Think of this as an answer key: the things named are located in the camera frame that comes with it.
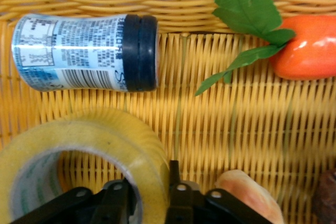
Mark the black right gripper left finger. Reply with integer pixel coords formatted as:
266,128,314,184
10,179,137,224

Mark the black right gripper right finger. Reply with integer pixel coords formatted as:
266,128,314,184
165,159,274,224

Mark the clear yellowish tape roll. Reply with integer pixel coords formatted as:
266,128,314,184
0,108,171,224

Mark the striped toy croissant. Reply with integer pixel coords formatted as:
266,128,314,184
214,169,286,224

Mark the yellow wicker basket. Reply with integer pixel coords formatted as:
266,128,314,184
0,0,336,224

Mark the brown toy figurine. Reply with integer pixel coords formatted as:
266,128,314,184
311,168,336,224

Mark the orange toy carrot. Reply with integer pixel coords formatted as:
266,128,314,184
194,0,336,97

